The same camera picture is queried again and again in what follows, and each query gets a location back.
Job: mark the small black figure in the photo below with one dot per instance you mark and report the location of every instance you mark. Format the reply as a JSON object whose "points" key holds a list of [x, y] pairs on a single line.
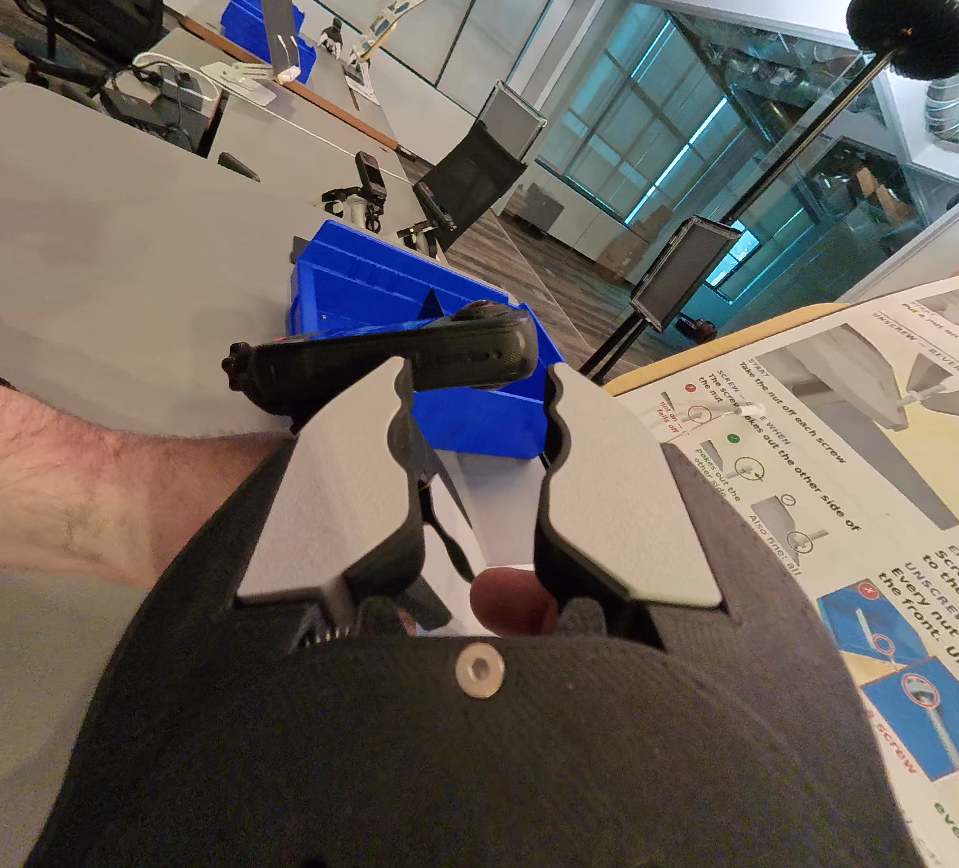
{"points": [[332, 35]]}

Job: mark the spare gripper on stand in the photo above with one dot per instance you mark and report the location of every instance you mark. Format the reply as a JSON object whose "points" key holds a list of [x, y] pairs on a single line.
{"points": [[367, 179], [433, 212]]}

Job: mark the black sign stand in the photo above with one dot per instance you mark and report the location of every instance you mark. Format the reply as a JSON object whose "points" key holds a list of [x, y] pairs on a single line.
{"points": [[685, 269]]}

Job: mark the printed instruction sheet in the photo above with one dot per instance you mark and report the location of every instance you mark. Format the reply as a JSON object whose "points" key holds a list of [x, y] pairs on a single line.
{"points": [[824, 478]]}

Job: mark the black pole with round disc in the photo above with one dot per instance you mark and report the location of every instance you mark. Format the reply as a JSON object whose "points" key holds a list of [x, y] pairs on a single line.
{"points": [[906, 25]]}

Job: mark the grey desk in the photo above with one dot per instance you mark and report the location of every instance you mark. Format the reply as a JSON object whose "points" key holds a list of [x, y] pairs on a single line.
{"points": [[330, 85], [285, 149], [112, 269]]}

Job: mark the blue plastic bin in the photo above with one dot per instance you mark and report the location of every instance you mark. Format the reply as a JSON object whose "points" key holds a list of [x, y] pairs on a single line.
{"points": [[302, 55], [243, 3], [359, 284]]}

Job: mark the cardboard boxes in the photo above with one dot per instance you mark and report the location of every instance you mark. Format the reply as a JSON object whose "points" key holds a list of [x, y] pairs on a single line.
{"points": [[625, 257]]}

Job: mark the small black wedge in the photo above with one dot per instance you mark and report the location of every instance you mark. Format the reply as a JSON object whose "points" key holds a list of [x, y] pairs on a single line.
{"points": [[238, 169]]}

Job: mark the dark red floor object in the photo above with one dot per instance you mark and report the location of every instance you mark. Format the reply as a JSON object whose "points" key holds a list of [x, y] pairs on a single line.
{"points": [[697, 328]]}

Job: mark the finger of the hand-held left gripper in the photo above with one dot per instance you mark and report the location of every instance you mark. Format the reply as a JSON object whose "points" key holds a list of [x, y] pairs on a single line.
{"points": [[443, 501]]}

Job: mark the dark floor box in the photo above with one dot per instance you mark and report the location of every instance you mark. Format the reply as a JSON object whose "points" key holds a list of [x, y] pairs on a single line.
{"points": [[539, 207]]}

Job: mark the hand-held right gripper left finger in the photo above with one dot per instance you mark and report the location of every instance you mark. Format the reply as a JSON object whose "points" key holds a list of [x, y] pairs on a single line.
{"points": [[337, 493]]}

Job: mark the black power box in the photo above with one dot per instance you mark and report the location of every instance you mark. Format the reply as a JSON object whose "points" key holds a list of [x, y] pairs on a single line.
{"points": [[131, 105]]}

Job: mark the silver sign frame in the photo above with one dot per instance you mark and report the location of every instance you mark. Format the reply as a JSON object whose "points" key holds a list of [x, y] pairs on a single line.
{"points": [[511, 119]]}

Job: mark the tilted wooden board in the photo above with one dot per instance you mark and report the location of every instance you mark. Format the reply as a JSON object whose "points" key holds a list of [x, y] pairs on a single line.
{"points": [[712, 347]]}

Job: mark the small instruction board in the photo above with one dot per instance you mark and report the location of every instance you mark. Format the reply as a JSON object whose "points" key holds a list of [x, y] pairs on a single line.
{"points": [[401, 10], [361, 63]]}

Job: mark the person's left forearm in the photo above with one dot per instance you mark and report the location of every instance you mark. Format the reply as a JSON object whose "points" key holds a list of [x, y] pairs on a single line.
{"points": [[90, 486]]}

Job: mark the pale grey plate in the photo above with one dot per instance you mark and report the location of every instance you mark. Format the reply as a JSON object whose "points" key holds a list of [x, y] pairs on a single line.
{"points": [[502, 501]]}

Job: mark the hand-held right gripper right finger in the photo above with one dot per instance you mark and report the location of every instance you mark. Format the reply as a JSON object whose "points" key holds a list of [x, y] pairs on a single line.
{"points": [[629, 501]]}

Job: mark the grey power adapter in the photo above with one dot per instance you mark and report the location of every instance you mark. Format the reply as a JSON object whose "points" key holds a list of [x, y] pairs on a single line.
{"points": [[180, 85]]}

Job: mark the person's left hand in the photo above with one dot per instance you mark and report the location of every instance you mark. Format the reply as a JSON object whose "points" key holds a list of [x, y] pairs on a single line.
{"points": [[509, 602]]}

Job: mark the black mesh chair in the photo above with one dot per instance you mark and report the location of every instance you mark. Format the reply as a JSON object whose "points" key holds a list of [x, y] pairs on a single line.
{"points": [[472, 179]]}

